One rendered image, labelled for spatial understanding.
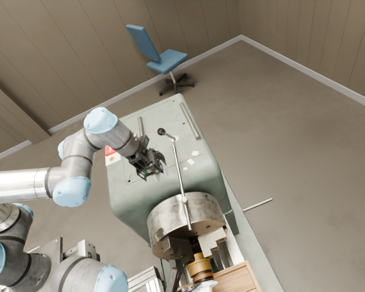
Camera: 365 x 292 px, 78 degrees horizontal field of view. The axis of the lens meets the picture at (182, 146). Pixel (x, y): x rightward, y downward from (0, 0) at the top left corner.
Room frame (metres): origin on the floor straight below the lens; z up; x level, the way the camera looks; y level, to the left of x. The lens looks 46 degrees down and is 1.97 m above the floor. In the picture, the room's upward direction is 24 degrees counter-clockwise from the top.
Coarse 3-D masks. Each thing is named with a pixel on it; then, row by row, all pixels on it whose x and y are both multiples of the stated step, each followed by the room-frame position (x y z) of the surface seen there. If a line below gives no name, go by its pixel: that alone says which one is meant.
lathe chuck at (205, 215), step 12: (180, 204) 0.44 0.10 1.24; (192, 204) 0.43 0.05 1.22; (204, 204) 0.42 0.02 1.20; (216, 204) 0.43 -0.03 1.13; (156, 216) 0.45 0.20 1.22; (168, 216) 0.41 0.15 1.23; (180, 216) 0.39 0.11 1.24; (192, 216) 0.38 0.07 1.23; (204, 216) 0.37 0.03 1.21; (216, 216) 0.37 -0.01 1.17; (156, 228) 0.40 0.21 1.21; (168, 228) 0.37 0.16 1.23; (180, 228) 0.36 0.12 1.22; (192, 228) 0.36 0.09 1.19; (204, 228) 0.36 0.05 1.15; (216, 228) 0.36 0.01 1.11; (156, 240) 0.36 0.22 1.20; (156, 252) 0.36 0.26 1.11
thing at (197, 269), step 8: (200, 256) 0.29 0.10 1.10; (192, 264) 0.27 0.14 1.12; (200, 264) 0.26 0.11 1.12; (208, 264) 0.25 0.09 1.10; (192, 272) 0.25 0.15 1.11; (200, 272) 0.23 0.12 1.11; (208, 272) 0.23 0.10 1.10; (192, 280) 0.23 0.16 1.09; (200, 280) 0.21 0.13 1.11; (208, 280) 0.22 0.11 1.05
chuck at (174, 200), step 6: (192, 192) 0.48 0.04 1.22; (198, 192) 0.47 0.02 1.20; (204, 192) 0.48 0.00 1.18; (174, 198) 0.47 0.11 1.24; (180, 198) 0.46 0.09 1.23; (192, 198) 0.45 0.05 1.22; (198, 198) 0.45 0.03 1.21; (204, 198) 0.45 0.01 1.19; (210, 198) 0.45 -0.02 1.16; (162, 204) 0.47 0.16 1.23; (168, 204) 0.46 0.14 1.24; (174, 204) 0.45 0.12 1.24; (156, 210) 0.47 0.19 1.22; (162, 210) 0.45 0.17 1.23; (150, 216) 0.47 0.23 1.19
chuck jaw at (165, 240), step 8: (160, 232) 0.38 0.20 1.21; (160, 240) 0.36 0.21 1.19; (168, 240) 0.34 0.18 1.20; (176, 240) 0.35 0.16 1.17; (184, 240) 0.35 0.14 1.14; (168, 248) 0.32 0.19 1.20; (176, 248) 0.32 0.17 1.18; (184, 248) 0.32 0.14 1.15; (176, 256) 0.30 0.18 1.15; (184, 256) 0.30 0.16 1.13; (192, 256) 0.29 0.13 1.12; (184, 264) 0.28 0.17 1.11
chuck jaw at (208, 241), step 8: (208, 232) 0.36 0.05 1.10; (216, 232) 0.34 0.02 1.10; (224, 232) 0.33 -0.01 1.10; (200, 240) 0.34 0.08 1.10; (208, 240) 0.33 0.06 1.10; (216, 240) 0.32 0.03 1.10; (224, 240) 0.31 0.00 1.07; (208, 248) 0.30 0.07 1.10; (216, 248) 0.30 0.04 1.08; (208, 256) 0.28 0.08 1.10
